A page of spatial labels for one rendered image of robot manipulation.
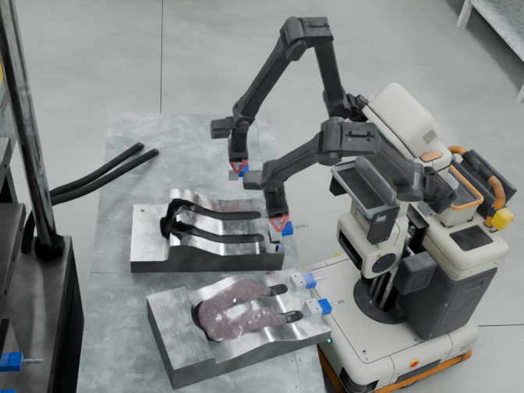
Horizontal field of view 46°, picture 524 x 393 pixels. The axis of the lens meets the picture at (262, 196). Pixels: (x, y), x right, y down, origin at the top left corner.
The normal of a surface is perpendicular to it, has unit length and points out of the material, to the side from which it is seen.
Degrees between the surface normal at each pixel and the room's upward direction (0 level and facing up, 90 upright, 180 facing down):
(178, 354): 0
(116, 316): 0
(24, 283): 0
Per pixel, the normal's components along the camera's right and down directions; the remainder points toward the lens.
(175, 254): 0.11, 0.69
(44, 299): 0.11, -0.73
